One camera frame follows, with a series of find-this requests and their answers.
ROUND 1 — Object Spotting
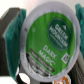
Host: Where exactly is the teal padded gripper right finger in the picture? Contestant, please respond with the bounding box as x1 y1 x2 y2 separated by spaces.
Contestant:
75 4 84 60

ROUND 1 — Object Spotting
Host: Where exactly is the teal padded gripper left finger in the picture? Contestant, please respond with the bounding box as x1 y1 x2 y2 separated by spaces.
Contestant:
6 9 26 79

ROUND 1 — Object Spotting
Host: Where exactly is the green lid white kcup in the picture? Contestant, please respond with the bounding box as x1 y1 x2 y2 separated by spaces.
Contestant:
20 1 80 82

